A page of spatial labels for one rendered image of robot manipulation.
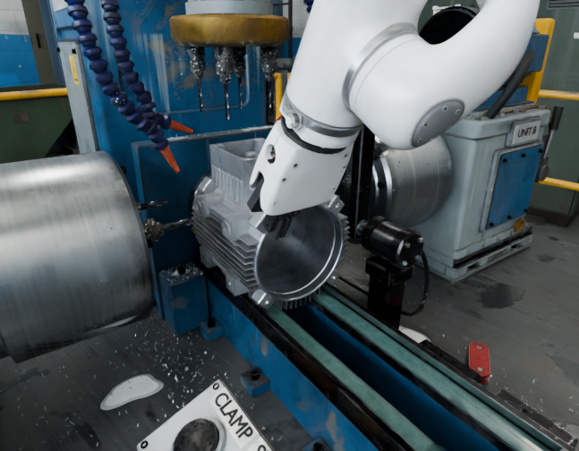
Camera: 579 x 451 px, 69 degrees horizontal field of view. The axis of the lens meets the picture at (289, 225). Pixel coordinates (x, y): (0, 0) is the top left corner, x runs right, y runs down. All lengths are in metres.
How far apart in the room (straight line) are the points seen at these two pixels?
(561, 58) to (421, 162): 2.86
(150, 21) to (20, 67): 5.02
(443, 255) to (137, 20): 0.78
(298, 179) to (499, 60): 0.21
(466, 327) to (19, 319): 0.73
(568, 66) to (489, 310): 2.82
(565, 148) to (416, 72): 3.36
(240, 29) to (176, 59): 0.28
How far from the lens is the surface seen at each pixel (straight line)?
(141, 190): 0.77
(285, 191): 0.45
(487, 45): 0.34
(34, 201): 0.54
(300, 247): 0.74
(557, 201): 3.76
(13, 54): 5.84
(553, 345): 0.92
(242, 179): 0.63
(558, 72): 3.64
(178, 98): 0.89
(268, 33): 0.65
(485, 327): 0.91
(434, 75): 0.32
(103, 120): 0.84
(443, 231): 0.99
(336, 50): 0.36
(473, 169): 0.94
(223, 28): 0.63
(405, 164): 0.79
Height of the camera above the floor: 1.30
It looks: 24 degrees down
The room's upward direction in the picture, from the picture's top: straight up
